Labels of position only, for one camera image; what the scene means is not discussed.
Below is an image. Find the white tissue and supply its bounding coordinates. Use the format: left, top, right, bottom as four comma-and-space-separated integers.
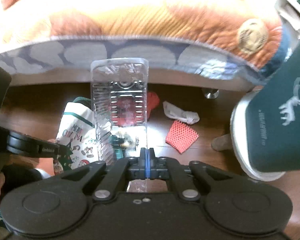
162, 101, 200, 125

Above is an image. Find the red foam fruit net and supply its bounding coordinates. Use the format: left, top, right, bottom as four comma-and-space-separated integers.
165, 120, 199, 154

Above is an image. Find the metal bed leg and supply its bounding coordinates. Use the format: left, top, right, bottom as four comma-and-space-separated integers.
202, 88, 219, 100

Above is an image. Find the clear plastic packaging tray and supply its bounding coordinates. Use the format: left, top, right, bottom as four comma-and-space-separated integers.
90, 57, 148, 200

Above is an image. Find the teal trash bin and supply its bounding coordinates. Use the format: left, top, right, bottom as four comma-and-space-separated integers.
230, 42, 300, 181

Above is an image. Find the red plastic bag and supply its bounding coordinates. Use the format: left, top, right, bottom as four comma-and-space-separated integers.
147, 92, 160, 119

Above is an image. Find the orange flower quilt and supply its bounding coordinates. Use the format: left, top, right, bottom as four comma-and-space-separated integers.
0, 0, 290, 90

